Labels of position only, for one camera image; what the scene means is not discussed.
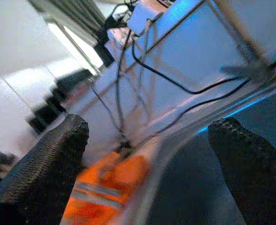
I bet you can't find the black power adapter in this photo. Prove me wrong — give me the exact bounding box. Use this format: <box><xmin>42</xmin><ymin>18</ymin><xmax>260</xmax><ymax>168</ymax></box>
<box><xmin>116</xmin><ymin>139</ymin><xmax>135</xmax><ymax>155</ymax></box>

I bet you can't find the black power strip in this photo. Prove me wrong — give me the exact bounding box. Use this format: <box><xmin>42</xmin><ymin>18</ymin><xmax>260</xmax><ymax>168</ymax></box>
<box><xmin>29</xmin><ymin>67</ymin><xmax>93</xmax><ymax>133</ymax></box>

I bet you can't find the black cable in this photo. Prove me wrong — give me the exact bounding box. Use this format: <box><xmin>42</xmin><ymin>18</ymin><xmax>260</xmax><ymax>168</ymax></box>
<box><xmin>137</xmin><ymin>53</ymin><xmax>276</xmax><ymax>146</ymax></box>
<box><xmin>115</xmin><ymin>29</ymin><xmax>132</xmax><ymax>141</ymax></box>
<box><xmin>131</xmin><ymin>35</ymin><xmax>251</xmax><ymax>95</ymax></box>

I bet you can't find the steel gooseneck faucet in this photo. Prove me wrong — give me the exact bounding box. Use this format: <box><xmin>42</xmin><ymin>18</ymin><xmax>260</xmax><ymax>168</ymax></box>
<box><xmin>211</xmin><ymin>0</ymin><xmax>276</xmax><ymax>82</ymax></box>

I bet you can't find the stainless steel kitchen sink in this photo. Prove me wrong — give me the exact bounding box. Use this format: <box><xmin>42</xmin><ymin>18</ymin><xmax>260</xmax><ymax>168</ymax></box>
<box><xmin>121</xmin><ymin>77</ymin><xmax>276</xmax><ymax>225</ymax></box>

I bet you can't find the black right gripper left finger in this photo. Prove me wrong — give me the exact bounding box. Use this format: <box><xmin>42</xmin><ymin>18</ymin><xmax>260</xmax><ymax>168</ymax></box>
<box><xmin>0</xmin><ymin>113</ymin><xmax>90</xmax><ymax>225</ymax></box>

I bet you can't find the grey curtain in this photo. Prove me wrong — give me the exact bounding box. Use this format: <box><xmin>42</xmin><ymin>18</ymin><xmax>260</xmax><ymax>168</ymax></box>
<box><xmin>26</xmin><ymin>0</ymin><xmax>107</xmax><ymax>47</ymax></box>

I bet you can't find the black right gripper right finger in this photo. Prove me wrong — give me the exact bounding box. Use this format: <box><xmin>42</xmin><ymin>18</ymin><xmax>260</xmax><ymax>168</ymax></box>
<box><xmin>207</xmin><ymin>116</ymin><xmax>276</xmax><ymax>225</ymax></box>

